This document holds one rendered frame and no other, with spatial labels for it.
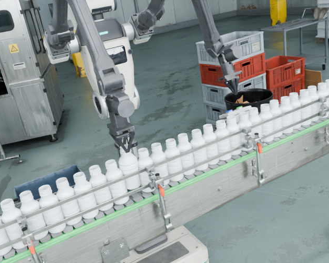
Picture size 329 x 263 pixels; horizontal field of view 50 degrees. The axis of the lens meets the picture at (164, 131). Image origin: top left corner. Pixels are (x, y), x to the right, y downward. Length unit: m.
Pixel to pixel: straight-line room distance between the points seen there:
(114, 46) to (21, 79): 3.16
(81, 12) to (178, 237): 1.53
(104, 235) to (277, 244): 1.54
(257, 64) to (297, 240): 2.01
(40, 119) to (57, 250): 3.78
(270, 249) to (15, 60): 3.64
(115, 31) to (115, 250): 1.06
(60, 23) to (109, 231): 0.85
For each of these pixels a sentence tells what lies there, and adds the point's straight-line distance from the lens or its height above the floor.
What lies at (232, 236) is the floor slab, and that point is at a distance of 2.68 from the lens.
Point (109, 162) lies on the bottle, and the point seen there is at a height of 1.16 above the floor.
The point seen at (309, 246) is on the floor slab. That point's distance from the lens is 2.62.
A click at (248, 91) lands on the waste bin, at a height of 0.62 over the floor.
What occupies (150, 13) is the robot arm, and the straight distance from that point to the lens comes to 1.76.
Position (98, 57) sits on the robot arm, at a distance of 1.19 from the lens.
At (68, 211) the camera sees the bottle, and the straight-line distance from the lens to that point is 1.27.
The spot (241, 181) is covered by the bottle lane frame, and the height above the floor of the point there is 0.89.
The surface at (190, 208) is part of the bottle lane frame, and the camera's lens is 1.45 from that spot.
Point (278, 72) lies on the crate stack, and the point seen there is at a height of 0.60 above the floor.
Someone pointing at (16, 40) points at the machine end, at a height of 1.39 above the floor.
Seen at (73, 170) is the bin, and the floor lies 0.92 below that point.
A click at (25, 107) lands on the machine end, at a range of 4.95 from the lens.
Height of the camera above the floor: 1.70
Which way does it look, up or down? 22 degrees down
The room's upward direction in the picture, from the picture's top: 10 degrees counter-clockwise
